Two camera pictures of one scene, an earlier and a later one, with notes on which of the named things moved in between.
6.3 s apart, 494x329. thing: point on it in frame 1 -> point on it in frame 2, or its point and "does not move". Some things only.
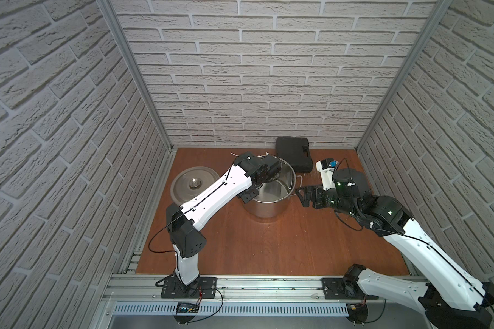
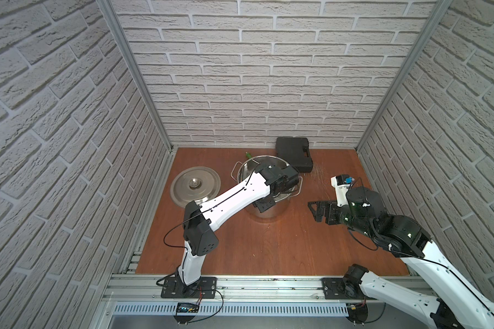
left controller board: [187, 308] does not move
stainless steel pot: [274, 197] does not move
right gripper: [316, 191] -> [330, 206]
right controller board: [357, 312] does not move
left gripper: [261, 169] -> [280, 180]
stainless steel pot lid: [190, 181] does not move
